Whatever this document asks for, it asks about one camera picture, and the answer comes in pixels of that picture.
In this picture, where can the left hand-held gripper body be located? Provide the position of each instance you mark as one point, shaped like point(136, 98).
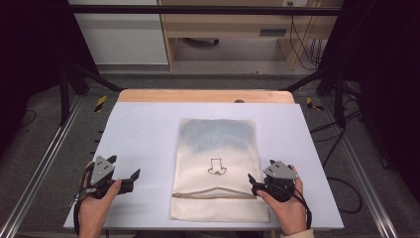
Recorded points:
point(101, 171)

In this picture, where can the white foam board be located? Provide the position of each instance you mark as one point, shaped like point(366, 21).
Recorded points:
point(142, 139)

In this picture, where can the white cabinet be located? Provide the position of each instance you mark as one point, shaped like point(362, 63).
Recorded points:
point(122, 36)

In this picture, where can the black metal stand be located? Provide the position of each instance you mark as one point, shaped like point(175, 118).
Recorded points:
point(339, 99)
point(64, 99)

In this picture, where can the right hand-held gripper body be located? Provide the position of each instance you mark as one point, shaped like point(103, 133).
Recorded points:
point(280, 172)

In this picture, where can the black curtain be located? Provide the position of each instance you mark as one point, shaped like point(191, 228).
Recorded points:
point(29, 49)
point(389, 66)

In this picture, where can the person's left hand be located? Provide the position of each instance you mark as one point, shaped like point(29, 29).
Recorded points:
point(94, 211)

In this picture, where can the yellow tool left floor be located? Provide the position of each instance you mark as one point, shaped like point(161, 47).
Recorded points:
point(100, 103)

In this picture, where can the black horizontal bar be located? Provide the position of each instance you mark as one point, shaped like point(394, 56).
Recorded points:
point(198, 10)

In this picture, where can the yellow tool right floor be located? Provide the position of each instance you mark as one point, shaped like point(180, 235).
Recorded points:
point(312, 105)

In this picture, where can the light wooden desk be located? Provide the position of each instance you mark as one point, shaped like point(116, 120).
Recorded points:
point(224, 26)

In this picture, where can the yellow tool floor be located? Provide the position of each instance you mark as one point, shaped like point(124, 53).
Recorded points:
point(100, 103)
point(312, 105)

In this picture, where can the person's right hand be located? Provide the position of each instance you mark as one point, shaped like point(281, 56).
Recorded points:
point(290, 214)

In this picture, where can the aluminium frame rail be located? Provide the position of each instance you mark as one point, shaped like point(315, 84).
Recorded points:
point(43, 162)
point(363, 172)

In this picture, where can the cream mesh laundry bag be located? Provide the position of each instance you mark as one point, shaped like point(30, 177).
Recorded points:
point(214, 148)

